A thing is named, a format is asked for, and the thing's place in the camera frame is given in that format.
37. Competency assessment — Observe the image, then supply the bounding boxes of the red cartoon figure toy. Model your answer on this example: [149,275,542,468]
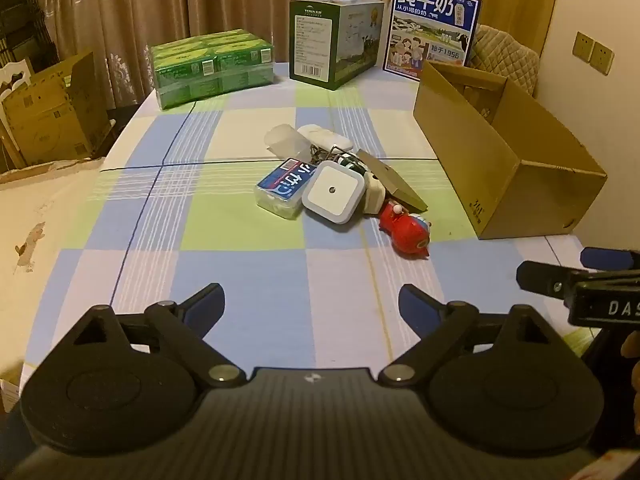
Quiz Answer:
[378,200,431,258]

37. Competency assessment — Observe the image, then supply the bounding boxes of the blue dental floss pick box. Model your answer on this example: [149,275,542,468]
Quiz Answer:
[254,158,317,220]

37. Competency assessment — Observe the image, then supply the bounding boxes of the green white tape roll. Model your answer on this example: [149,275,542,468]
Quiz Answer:
[334,154,368,176]

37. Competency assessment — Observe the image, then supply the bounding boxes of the translucent plastic cup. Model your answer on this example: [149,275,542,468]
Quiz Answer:
[264,124,312,162]

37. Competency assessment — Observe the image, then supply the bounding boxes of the white oblong plastic case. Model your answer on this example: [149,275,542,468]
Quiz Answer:
[297,124,354,152]

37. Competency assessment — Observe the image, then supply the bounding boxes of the white power plug adapter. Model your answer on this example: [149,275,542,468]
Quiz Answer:
[362,171,386,216]

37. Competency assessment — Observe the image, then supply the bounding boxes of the metal wire rack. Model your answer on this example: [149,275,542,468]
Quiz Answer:
[326,145,354,162]

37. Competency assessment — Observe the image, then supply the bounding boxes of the person's right hand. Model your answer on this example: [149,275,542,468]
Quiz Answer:
[620,330,640,434]

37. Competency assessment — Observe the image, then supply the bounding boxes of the open brown cardboard box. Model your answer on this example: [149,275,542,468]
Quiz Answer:
[413,62,608,240]

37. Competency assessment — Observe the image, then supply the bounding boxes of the checkered pastel tablecloth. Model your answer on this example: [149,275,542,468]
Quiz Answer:
[23,65,594,375]

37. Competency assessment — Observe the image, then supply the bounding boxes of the beige quilted chair cover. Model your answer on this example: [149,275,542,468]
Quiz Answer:
[468,25,540,96]

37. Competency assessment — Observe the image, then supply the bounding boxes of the cardboard boxes on floor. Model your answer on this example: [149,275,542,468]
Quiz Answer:
[2,52,111,166]

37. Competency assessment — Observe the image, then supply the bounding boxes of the green shrink-wrapped carton pack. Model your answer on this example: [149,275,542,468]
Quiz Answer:
[151,29,274,110]

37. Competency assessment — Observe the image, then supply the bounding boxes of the blue white milk box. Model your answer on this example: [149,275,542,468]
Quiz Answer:
[383,0,482,80]

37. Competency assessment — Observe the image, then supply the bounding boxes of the green white milk carton box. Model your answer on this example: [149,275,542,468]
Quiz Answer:
[288,0,385,90]

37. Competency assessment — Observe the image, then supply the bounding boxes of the brown curtain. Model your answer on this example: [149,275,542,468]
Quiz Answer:
[38,0,291,108]

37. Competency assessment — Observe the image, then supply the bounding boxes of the black stacked shelf rack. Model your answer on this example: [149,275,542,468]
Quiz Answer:
[0,0,58,73]

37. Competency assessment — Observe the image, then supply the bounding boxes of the wall socket pair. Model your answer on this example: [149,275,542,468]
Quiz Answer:
[572,32,615,76]

